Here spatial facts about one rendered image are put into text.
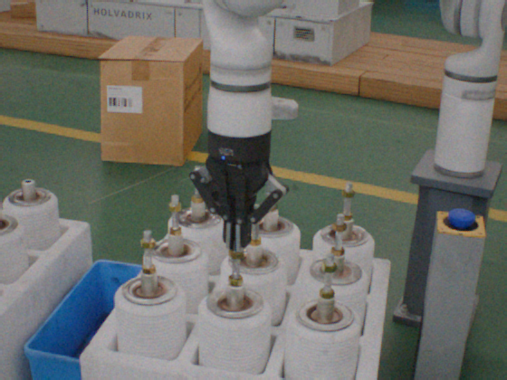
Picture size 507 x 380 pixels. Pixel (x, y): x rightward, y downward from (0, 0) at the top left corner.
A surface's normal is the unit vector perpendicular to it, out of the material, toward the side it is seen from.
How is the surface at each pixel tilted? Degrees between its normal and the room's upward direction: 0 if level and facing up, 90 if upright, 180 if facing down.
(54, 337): 88
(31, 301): 90
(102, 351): 0
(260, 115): 90
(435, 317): 90
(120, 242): 0
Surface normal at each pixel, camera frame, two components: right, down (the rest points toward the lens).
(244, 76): 0.15, 0.40
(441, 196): -0.41, 0.35
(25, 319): 0.97, 0.11
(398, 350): 0.03, -0.92
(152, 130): -0.11, 0.37
